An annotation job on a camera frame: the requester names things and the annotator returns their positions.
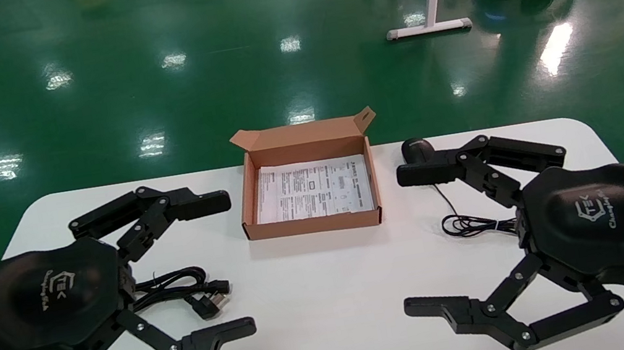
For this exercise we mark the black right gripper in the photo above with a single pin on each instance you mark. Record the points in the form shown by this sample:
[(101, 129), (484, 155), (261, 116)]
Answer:
[(600, 217)]

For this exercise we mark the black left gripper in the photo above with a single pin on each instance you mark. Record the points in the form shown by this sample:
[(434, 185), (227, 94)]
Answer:
[(50, 298)]

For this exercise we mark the white printed instruction sheet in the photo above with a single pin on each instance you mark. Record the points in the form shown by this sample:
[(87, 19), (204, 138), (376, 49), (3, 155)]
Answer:
[(314, 190)]

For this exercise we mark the brown cardboard box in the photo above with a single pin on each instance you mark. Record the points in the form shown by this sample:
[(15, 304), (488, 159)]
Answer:
[(314, 225)]

